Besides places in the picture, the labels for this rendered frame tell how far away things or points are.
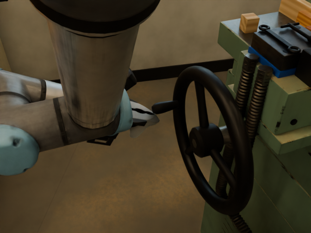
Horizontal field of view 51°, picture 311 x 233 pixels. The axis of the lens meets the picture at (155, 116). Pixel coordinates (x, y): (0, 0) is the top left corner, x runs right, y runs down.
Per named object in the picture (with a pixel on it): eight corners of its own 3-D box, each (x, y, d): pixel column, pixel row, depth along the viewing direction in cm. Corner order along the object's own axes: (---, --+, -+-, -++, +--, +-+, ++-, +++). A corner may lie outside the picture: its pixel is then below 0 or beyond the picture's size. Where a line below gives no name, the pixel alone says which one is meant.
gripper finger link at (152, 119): (148, 135, 74) (112, 128, 69) (161, 115, 71) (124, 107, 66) (152, 144, 72) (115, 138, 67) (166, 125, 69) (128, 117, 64)
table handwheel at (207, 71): (253, 150, 43) (218, 246, 63) (369, 115, 48) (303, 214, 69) (169, 39, 62) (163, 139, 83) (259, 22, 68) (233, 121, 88)
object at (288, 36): (247, 52, 59) (253, 23, 56) (297, 41, 62) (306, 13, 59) (294, 93, 50) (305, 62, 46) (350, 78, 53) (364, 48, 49)
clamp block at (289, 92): (231, 88, 66) (238, 49, 60) (286, 76, 70) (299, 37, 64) (276, 137, 56) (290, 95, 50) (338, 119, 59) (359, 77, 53)
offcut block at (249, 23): (250, 26, 80) (253, 12, 78) (257, 32, 78) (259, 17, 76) (239, 27, 80) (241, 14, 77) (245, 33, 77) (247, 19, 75)
